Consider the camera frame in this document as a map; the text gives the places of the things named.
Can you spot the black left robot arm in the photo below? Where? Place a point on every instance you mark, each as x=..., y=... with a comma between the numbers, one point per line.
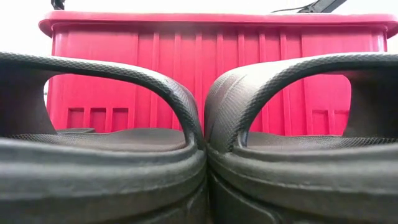
x=58, y=3

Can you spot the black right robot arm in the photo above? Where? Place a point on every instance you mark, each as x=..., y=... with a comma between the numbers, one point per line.
x=323, y=4

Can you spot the red plastic bin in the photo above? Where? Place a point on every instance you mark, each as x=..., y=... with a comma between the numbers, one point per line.
x=186, y=62

